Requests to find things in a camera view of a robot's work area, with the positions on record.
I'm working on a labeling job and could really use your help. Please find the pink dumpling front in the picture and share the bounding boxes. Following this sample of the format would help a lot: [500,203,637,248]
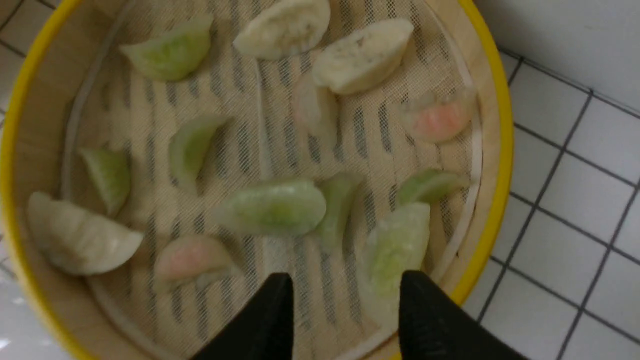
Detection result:
[153,234,242,292]

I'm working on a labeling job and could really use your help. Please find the small green dumpling front left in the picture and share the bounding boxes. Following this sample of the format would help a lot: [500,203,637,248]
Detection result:
[78,147,131,217]

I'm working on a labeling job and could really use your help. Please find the small green dumpling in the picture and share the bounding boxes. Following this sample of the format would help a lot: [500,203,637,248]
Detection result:
[167,114,230,196]
[78,147,131,217]

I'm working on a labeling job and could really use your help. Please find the translucent white dumpling centre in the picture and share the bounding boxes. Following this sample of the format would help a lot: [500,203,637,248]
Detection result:
[291,71,339,147]

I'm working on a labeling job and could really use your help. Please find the white dumpling front left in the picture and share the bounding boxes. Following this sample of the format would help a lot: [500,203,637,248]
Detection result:
[26,191,144,276]

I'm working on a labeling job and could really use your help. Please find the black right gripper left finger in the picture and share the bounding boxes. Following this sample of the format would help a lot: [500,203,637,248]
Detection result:
[191,272,295,360]

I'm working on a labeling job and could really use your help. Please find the thin green dumpling centre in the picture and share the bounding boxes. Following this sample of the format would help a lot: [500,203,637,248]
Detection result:
[314,172,365,255]

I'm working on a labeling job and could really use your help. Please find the pink dumpling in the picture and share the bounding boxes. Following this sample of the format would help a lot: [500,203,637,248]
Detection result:
[153,234,242,292]
[397,87,478,144]

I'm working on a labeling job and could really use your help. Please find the bamboo steamer basket yellow rim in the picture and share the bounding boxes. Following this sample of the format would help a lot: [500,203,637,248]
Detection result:
[1,0,514,360]

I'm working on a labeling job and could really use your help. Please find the white dumpling back left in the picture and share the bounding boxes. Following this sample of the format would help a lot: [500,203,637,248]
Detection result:
[232,0,331,60]

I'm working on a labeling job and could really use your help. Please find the white steamer liner cloth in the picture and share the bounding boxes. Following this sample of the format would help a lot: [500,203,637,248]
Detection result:
[61,0,499,360]

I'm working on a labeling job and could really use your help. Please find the pink dumpling right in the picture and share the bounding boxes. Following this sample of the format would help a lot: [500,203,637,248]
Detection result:
[397,87,478,144]

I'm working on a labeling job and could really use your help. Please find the pale green dumpling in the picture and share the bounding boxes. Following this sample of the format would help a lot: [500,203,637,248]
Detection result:
[356,202,431,330]

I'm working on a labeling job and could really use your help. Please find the white dumpling back right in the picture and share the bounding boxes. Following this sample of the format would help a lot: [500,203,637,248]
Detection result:
[311,18,415,95]

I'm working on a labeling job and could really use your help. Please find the large green dumpling centre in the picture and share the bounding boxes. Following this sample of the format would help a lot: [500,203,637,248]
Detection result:
[211,178,327,237]

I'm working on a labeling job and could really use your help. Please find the small green dumpling centre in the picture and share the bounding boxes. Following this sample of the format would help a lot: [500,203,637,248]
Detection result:
[167,114,230,196]

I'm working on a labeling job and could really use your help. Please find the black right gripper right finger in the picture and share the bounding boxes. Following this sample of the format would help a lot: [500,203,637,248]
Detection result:
[398,270,525,360]

